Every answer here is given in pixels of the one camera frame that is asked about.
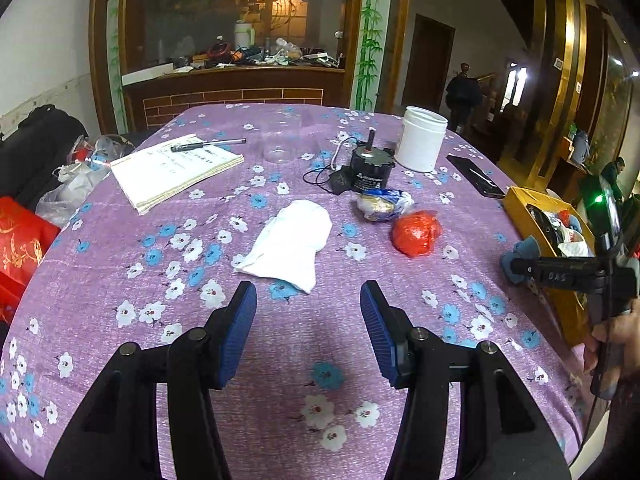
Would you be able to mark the black packet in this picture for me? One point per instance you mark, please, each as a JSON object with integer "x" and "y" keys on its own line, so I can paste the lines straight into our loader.
{"x": 542, "y": 222}

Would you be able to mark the blue cloth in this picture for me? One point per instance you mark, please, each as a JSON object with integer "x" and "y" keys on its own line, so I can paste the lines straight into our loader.
{"x": 522, "y": 250}

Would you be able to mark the pile of counter clutter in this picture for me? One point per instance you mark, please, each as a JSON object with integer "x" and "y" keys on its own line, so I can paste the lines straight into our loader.
{"x": 280, "y": 52}

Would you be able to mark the red gift bag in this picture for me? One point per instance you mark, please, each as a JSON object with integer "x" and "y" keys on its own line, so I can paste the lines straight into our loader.
{"x": 20, "y": 245}

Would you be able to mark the glass partition window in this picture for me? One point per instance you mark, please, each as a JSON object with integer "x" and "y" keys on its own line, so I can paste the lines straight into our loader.
{"x": 200, "y": 0}

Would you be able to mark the person's right hand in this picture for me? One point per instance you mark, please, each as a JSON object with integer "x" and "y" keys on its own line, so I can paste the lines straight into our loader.
{"x": 597, "y": 345}

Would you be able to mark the black pen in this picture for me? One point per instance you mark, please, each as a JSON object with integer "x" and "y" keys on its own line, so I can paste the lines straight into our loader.
{"x": 200, "y": 146}

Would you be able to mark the black power adapter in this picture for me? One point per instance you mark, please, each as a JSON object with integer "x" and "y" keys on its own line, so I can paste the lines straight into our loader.
{"x": 341, "y": 181}

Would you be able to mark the plastic wrapped snack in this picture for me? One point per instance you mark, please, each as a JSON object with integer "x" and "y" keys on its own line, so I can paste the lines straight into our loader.
{"x": 382, "y": 205}

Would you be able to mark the white plastic jar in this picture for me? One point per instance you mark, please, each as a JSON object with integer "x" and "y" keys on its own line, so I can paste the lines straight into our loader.
{"x": 422, "y": 145}

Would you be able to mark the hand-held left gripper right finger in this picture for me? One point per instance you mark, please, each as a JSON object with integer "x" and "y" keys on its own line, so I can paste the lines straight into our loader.
{"x": 380, "y": 335}

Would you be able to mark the clear plastic cup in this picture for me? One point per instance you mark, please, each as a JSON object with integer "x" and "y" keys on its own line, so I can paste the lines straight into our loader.
{"x": 280, "y": 152}

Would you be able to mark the white thermos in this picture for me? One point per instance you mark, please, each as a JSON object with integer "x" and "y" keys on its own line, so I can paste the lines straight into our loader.
{"x": 245, "y": 37}

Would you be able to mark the red and blue cloth pack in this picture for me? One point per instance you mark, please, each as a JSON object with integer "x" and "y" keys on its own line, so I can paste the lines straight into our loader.
{"x": 565, "y": 217}

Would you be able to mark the purple floral tablecloth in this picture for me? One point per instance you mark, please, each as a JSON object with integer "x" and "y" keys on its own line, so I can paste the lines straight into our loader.
{"x": 150, "y": 270}

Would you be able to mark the black electric motor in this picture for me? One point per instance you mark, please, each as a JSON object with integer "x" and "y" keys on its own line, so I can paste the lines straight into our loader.
{"x": 370, "y": 170}

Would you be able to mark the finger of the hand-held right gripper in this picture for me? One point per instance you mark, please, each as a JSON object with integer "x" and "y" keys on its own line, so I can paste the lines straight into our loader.
{"x": 555, "y": 272}

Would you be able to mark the black bag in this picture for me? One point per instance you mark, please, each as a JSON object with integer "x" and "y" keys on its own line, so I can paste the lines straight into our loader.
{"x": 45, "y": 135}

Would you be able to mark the golden wooden screen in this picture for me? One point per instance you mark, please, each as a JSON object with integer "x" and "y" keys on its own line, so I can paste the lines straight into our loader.
{"x": 565, "y": 60}

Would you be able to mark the white notebook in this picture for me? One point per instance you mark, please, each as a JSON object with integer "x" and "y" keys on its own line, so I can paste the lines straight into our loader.
{"x": 170, "y": 175}

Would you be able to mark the yellow cardboard box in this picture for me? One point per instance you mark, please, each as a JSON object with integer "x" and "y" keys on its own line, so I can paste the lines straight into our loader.
{"x": 520, "y": 200}

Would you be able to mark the crumpled plastic bags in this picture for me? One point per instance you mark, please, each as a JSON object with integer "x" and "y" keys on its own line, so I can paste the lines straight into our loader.
{"x": 75, "y": 190}

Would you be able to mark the brown wooden door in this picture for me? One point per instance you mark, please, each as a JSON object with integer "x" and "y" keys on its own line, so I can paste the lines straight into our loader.
{"x": 427, "y": 60}

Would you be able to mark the red plastic bag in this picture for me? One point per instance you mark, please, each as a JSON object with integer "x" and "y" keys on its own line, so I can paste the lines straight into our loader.
{"x": 417, "y": 234}

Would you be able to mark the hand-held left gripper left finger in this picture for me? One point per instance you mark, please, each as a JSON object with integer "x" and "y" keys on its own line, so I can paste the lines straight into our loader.
{"x": 240, "y": 340}

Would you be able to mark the wooden counter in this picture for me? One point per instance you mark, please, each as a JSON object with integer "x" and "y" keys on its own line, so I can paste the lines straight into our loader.
{"x": 225, "y": 95}

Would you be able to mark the bamboo painted pillar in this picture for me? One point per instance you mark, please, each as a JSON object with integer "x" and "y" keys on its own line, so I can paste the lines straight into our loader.
{"x": 370, "y": 35}

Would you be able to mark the white cloth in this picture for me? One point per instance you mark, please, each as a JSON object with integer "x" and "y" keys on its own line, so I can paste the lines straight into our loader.
{"x": 290, "y": 245}

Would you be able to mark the black smartphone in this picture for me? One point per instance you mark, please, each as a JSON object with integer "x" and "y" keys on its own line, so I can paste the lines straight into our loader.
{"x": 475, "y": 175}

